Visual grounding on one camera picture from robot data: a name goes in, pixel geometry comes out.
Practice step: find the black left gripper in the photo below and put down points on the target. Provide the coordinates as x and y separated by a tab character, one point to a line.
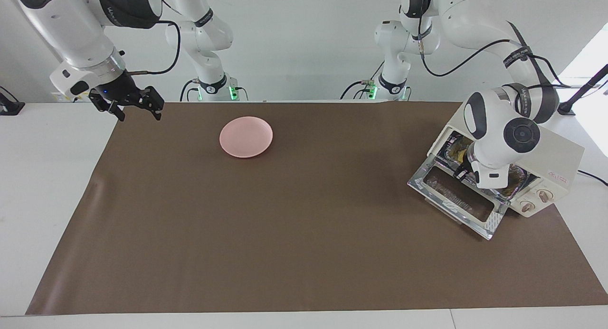
466	171

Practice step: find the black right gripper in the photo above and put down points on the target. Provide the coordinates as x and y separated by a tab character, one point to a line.
121	89

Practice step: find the aluminium foil tray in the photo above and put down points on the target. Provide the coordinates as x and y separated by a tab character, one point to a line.
518	181

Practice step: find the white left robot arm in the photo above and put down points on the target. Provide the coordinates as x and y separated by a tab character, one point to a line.
494	129

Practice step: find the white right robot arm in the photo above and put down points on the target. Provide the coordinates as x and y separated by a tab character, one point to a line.
71	30

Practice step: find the glass oven door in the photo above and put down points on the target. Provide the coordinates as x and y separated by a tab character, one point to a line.
494	222

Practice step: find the beige oven knob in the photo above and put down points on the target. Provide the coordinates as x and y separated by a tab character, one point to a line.
527	206
544	195

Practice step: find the cream toaster oven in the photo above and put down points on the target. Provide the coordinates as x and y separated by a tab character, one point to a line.
560	153

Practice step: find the pink round plate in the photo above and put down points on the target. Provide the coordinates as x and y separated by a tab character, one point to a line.
246	136

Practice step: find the black table clamp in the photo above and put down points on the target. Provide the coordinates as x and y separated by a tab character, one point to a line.
9	106

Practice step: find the brown table mat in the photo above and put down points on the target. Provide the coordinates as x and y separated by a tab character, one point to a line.
285	224

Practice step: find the white wall power outlet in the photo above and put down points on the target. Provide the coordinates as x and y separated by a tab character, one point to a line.
61	98

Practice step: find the black camera stand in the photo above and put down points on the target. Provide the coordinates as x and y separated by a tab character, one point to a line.
582	91

